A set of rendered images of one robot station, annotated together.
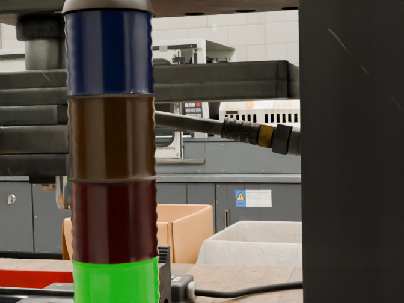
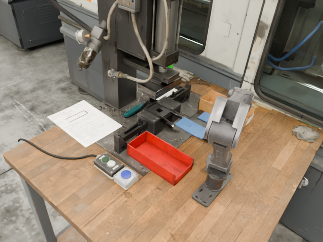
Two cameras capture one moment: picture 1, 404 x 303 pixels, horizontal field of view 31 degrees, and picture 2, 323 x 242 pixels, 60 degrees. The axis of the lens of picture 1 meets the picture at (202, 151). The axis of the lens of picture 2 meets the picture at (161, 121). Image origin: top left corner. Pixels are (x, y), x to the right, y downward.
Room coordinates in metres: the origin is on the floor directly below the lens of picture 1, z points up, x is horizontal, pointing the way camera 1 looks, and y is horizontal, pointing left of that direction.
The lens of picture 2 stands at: (1.58, 0.54, 1.74)
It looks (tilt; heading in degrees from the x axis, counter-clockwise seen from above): 38 degrees down; 202
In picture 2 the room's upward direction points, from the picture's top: 5 degrees clockwise
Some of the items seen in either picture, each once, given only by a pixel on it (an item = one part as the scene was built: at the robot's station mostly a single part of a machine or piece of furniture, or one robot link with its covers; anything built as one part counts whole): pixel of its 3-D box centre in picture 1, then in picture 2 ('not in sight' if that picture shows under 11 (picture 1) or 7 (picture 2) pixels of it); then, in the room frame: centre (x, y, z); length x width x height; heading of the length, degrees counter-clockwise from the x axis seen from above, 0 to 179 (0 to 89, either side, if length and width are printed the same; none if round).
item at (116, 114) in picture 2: not in sight; (149, 115); (0.55, 0.05, 0.88); 0.65 x 0.50 x 0.03; 166
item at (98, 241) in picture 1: (114, 217); not in sight; (0.31, 0.04, 1.10); 0.04 x 0.04 x 0.03
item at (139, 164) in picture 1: (112, 136); not in sight; (0.31, 0.04, 1.14); 0.04 x 0.04 x 0.03
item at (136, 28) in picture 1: (109, 55); not in sight; (0.31, 0.04, 1.17); 0.04 x 0.04 x 0.03
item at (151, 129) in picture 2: not in sight; (159, 116); (0.59, 0.12, 0.94); 0.20 x 0.10 x 0.07; 166
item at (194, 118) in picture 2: not in sight; (204, 125); (0.51, 0.33, 0.91); 0.17 x 0.16 x 0.02; 166
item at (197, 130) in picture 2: not in sight; (194, 126); (0.66, 0.32, 1.00); 0.15 x 0.07 x 0.03; 77
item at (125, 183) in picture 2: not in sight; (126, 179); (0.98, 0.17, 0.90); 0.07 x 0.07 x 0.06; 76
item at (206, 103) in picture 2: not in sight; (225, 109); (0.36, 0.39, 0.93); 0.25 x 0.13 x 0.08; 76
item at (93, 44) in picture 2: not in sight; (94, 44); (0.65, -0.18, 1.25); 0.19 x 0.07 x 0.19; 166
